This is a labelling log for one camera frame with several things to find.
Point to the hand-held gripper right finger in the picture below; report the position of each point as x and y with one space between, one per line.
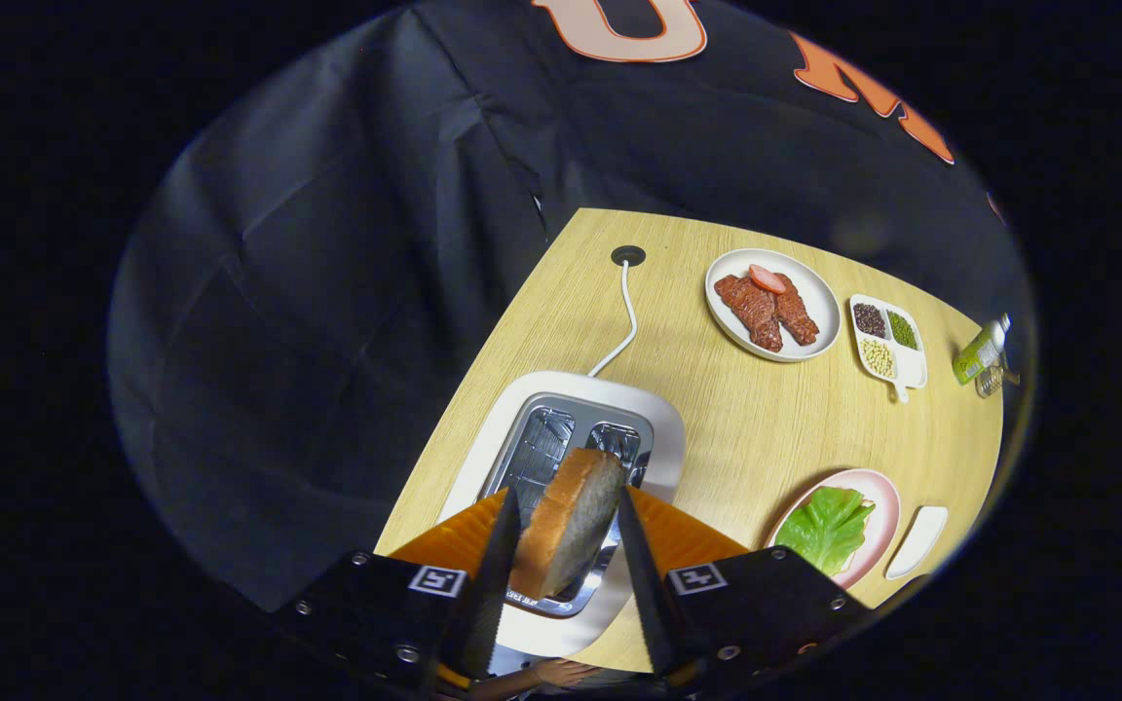
654 604

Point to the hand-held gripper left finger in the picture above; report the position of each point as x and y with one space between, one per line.
493 594

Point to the plain bread slice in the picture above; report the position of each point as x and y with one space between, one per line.
566 526

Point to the green lettuce leaf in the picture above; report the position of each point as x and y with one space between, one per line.
824 531

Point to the white toaster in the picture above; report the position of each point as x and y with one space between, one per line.
663 428

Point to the pink round plate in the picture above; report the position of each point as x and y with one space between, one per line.
884 506

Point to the white rectangular plate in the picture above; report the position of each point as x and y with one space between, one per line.
916 540

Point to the brown meat slice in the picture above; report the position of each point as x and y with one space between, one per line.
751 312
795 313

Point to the pile of yellow soybeans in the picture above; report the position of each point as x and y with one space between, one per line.
878 358

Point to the black backdrop cloth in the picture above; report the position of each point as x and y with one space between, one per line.
327 292

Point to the white divided dish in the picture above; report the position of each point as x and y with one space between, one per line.
912 368

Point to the white oval plate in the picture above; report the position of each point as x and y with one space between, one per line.
814 292

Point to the pile of dark beans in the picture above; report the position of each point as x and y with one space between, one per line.
870 320

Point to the pile of green beans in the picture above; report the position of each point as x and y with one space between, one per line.
902 330

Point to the silver bottle with green label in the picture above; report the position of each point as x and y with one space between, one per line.
978 355

